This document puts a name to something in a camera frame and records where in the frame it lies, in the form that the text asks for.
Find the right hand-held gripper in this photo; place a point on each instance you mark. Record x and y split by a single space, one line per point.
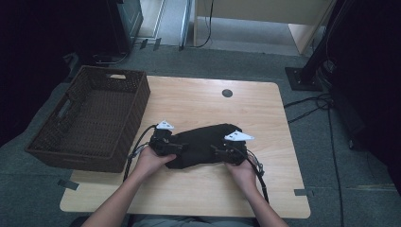
235 151

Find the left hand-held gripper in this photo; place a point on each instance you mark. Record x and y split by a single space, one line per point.
162 142

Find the black pants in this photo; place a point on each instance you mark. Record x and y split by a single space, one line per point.
198 145

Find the brown woven basket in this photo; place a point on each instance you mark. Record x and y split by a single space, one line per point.
94 126

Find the person's left hand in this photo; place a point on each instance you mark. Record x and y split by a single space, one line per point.
151 164

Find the person's right hand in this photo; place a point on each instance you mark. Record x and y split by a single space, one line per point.
242 176

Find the black round table grommet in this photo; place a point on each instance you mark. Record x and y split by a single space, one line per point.
227 93

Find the grey floor tape strip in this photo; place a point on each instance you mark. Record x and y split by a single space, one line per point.
300 192
67 184

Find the person's grey trousers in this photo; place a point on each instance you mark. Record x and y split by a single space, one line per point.
195 222

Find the black metal stand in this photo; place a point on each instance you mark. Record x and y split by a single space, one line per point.
304 78

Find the leaning metal panel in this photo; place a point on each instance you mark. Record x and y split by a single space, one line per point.
185 28

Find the black chair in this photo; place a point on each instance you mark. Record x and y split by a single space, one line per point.
78 222

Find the black cabinet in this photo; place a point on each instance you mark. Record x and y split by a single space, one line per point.
123 25

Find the light wooden desk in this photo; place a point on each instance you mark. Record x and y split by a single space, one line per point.
268 9

